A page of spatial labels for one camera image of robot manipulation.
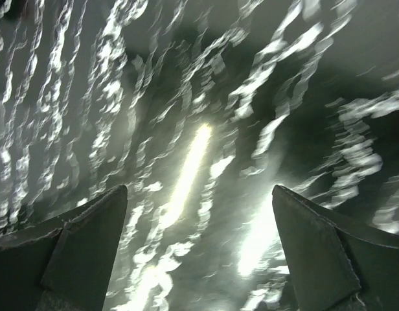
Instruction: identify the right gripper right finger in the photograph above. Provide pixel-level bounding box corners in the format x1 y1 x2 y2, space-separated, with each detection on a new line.
272 185 399 310

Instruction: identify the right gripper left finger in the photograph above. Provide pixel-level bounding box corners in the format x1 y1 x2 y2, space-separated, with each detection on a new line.
0 185 128 310

